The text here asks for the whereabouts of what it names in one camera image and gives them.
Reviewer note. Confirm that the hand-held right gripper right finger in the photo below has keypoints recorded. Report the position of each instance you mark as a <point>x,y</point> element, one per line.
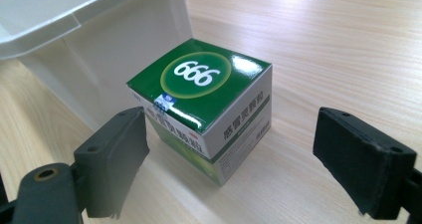
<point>361,161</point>

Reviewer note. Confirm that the white plastic bin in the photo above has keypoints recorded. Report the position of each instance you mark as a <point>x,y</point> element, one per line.
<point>99,44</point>

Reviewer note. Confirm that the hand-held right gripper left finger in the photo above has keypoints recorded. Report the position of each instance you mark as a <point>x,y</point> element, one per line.
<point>109,157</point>

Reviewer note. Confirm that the green and white medicine box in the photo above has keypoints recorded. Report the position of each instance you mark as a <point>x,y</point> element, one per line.
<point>212,101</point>

